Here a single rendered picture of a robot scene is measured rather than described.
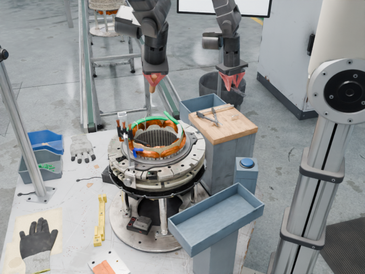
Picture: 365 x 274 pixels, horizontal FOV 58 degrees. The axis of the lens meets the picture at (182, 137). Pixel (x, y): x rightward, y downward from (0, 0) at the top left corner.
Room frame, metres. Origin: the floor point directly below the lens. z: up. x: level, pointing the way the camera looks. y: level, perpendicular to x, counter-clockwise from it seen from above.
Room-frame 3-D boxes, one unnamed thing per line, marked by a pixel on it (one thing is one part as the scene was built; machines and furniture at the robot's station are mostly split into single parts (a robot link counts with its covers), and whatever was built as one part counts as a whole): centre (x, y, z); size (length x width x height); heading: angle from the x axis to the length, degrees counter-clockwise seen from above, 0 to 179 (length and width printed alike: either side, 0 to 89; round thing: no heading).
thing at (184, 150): (0.88, 0.09, 1.05); 0.22 x 0.22 x 0.12
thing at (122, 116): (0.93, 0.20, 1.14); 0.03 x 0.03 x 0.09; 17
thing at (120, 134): (0.79, 0.16, 1.21); 0.04 x 0.04 x 0.03; 17
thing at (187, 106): (1.22, -0.09, 0.92); 0.17 x 0.11 x 0.28; 115
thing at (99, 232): (0.83, 0.30, 0.80); 0.22 x 0.04 x 0.03; 8
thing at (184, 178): (0.76, 0.01, 1.06); 0.09 x 0.04 x 0.01; 107
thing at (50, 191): (0.98, 0.57, 0.78); 0.09 x 0.09 x 0.01; 79
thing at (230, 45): (1.12, -0.17, 1.35); 0.07 x 0.06 x 0.07; 67
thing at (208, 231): (0.62, -0.09, 0.92); 0.25 x 0.11 x 0.28; 124
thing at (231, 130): (1.08, -0.15, 1.05); 0.20 x 0.19 x 0.02; 25
